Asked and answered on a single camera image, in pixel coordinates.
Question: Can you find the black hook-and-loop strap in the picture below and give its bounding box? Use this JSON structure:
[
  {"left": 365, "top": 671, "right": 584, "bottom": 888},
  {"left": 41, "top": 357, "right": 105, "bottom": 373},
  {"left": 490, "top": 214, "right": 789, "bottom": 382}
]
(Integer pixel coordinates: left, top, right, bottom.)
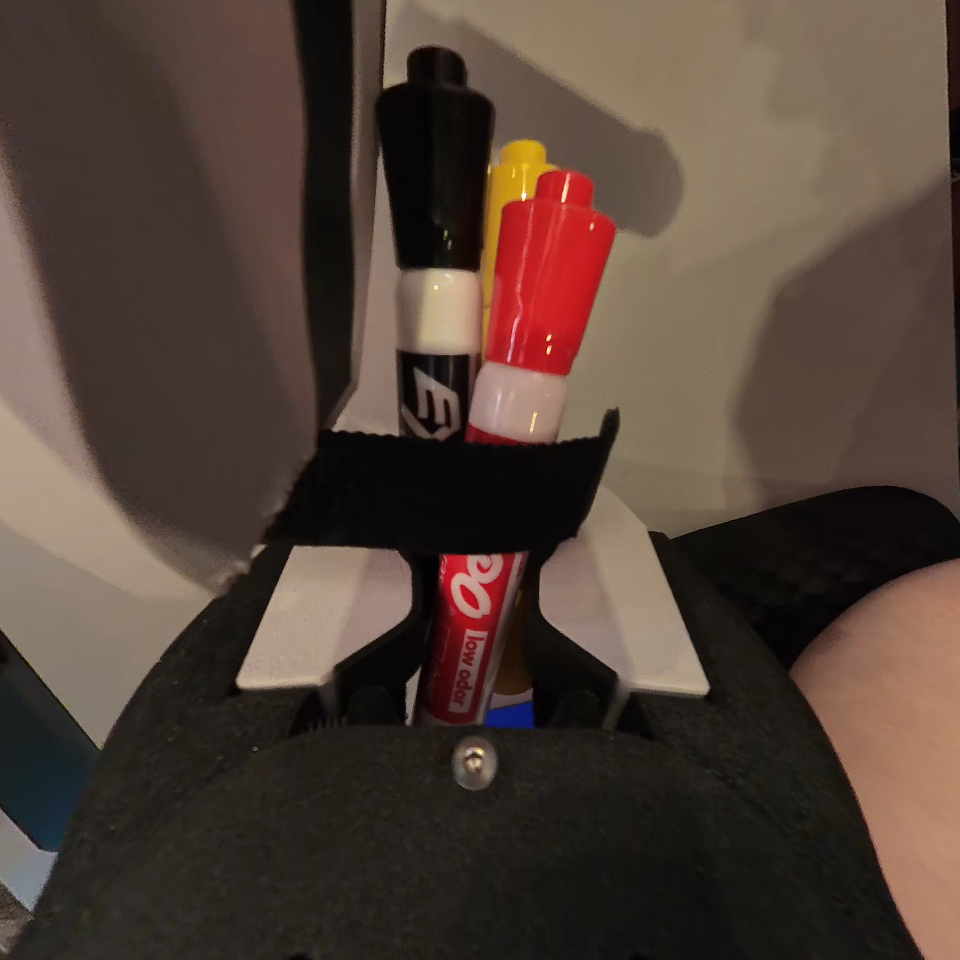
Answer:
[{"left": 262, "top": 408, "right": 622, "bottom": 556}]

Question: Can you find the red dry-erase marker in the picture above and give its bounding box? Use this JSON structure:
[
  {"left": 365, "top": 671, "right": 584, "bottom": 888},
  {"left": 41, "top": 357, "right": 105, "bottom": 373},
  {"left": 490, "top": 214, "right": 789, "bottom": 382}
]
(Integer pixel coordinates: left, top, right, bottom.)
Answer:
[{"left": 412, "top": 171, "right": 618, "bottom": 727}]

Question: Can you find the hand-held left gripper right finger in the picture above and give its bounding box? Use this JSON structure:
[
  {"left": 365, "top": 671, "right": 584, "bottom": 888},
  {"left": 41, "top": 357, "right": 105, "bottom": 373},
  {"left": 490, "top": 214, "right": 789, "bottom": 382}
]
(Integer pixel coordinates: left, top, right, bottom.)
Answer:
[{"left": 523, "top": 486, "right": 712, "bottom": 730}]

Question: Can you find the person's left forearm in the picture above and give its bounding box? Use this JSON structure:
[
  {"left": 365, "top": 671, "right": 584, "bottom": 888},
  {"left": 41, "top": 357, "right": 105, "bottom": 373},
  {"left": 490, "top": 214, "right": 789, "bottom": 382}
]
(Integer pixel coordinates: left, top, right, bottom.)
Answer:
[{"left": 787, "top": 558, "right": 960, "bottom": 960}]

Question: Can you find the black dry-erase marker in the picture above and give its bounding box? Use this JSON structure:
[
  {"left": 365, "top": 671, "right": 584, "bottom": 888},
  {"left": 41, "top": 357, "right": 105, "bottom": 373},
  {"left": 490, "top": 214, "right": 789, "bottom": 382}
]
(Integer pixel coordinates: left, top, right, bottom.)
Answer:
[{"left": 375, "top": 46, "right": 496, "bottom": 440}]

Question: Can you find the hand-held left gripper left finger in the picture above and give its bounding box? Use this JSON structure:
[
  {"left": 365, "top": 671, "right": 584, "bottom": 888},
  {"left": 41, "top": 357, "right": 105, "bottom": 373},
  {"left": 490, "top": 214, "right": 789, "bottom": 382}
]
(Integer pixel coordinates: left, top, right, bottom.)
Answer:
[{"left": 234, "top": 543, "right": 435, "bottom": 717}]

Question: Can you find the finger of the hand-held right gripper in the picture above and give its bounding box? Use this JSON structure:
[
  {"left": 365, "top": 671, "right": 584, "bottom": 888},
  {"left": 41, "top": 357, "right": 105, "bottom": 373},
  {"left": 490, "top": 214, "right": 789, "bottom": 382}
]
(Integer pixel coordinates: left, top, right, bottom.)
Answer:
[{"left": 0, "top": 0, "right": 387, "bottom": 601}]

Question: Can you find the yellow highlighter marker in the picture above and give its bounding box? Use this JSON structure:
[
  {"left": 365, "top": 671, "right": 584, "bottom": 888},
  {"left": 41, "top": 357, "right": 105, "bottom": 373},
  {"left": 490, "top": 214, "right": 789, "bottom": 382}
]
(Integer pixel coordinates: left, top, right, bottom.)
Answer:
[{"left": 480, "top": 138, "right": 560, "bottom": 710}]

